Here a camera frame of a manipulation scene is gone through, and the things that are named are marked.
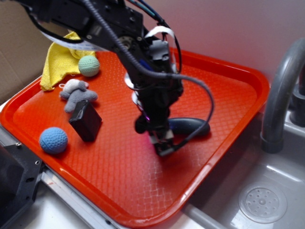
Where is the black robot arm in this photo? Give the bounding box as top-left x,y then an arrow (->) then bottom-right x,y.
20,0 -> 183,156

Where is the grey plush toy keychain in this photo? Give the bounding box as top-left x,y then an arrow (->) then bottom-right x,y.
59,79 -> 98,113

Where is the yellow cloth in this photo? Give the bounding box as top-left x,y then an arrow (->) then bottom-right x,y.
40,38 -> 96,91

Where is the sink drain strainer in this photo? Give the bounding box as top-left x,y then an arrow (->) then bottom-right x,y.
238,182 -> 287,224

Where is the green dimpled ball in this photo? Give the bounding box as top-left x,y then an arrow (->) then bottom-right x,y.
78,55 -> 100,77

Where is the grey sink faucet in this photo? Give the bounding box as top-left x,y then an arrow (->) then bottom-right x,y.
261,38 -> 305,154

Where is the red plastic tray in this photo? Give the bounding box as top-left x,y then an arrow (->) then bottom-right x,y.
0,52 -> 270,228

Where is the brown cardboard box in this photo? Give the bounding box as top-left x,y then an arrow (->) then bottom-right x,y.
0,0 -> 51,104

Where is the grey sleeved cable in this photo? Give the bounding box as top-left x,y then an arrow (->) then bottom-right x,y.
81,0 -> 214,153

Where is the dark brown plastic block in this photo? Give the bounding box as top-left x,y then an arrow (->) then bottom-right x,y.
69,100 -> 102,142

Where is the blue dimpled ball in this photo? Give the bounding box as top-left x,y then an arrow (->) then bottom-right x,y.
39,127 -> 68,155

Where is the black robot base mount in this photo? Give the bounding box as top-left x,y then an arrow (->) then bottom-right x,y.
0,145 -> 44,229

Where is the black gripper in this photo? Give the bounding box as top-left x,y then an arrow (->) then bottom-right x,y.
132,81 -> 183,156

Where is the dark plastic pickle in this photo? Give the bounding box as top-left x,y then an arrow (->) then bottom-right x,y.
168,117 -> 210,136

